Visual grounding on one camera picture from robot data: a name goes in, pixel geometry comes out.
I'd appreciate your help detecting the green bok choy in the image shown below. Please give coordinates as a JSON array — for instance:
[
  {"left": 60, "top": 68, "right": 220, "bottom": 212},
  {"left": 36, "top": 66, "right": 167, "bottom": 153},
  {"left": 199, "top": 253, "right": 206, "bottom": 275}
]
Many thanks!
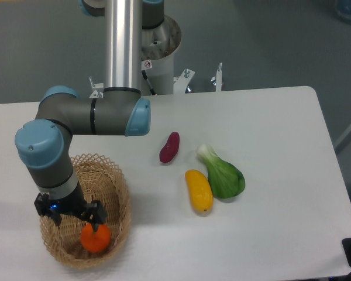
[{"left": 196, "top": 143, "right": 246, "bottom": 199}]

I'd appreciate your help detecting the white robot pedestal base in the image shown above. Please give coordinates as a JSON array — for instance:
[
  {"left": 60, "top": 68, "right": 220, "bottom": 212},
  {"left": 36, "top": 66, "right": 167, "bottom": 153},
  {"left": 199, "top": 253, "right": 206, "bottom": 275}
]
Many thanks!
[{"left": 142, "top": 15, "right": 182, "bottom": 96}]

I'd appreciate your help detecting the white frame bracket left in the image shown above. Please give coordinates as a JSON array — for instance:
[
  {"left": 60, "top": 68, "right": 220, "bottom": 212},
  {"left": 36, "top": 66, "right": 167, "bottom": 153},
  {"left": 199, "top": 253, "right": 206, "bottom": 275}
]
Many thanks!
[{"left": 89, "top": 76, "right": 104, "bottom": 98}]

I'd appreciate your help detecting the yellow mango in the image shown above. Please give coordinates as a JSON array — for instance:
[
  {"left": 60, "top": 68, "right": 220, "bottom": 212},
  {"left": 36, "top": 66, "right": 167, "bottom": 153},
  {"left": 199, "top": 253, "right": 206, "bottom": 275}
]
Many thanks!
[{"left": 185, "top": 169, "right": 214, "bottom": 213}]

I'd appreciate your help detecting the orange fruit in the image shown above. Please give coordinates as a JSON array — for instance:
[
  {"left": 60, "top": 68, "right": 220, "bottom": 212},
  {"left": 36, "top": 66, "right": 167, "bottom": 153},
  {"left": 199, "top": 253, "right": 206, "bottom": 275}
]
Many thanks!
[{"left": 80, "top": 224, "right": 111, "bottom": 253}]

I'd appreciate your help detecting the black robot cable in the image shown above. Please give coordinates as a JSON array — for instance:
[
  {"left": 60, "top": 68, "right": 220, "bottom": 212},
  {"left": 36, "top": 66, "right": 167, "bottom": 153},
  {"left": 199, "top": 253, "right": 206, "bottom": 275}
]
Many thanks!
[{"left": 141, "top": 69, "right": 159, "bottom": 96}]

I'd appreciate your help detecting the white frame bracket right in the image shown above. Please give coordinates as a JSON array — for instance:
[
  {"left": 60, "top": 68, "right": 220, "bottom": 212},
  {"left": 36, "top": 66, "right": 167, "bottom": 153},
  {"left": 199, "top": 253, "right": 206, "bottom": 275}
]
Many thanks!
[{"left": 211, "top": 62, "right": 223, "bottom": 92}]

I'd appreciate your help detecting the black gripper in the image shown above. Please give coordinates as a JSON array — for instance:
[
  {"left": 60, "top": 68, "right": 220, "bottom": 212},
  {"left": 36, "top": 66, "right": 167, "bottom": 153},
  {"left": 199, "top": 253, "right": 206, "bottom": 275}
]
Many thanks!
[{"left": 34, "top": 174, "right": 108, "bottom": 232}]

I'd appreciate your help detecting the white frame bracket middle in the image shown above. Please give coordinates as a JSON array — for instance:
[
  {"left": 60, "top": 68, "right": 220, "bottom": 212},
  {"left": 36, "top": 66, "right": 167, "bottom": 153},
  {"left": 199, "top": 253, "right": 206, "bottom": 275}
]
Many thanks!
[{"left": 173, "top": 68, "right": 195, "bottom": 95}]

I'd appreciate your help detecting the white frame bracket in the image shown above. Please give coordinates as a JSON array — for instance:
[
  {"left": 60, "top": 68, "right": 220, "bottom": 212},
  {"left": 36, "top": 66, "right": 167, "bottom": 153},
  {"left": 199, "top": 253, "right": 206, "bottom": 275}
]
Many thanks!
[
  {"left": 89, "top": 76, "right": 104, "bottom": 98},
  {"left": 173, "top": 68, "right": 195, "bottom": 95},
  {"left": 211, "top": 62, "right": 223, "bottom": 92}
]

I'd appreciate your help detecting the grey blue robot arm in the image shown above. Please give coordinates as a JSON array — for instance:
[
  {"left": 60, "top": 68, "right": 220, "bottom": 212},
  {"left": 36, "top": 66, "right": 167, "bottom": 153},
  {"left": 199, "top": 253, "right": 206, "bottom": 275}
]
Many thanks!
[{"left": 15, "top": 1, "right": 164, "bottom": 230}]

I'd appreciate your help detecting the woven wicker basket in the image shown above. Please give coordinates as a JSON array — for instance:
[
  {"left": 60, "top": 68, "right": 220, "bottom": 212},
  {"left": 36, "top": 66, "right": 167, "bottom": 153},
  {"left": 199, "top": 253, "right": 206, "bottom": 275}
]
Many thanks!
[{"left": 40, "top": 153, "right": 131, "bottom": 269}]

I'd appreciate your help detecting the purple sweet potato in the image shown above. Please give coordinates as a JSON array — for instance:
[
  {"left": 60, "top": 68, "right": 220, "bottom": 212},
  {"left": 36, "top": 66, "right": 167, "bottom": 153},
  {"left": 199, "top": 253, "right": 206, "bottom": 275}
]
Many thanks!
[{"left": 159, "top": 132, "right": 180, "bottom": 163}]

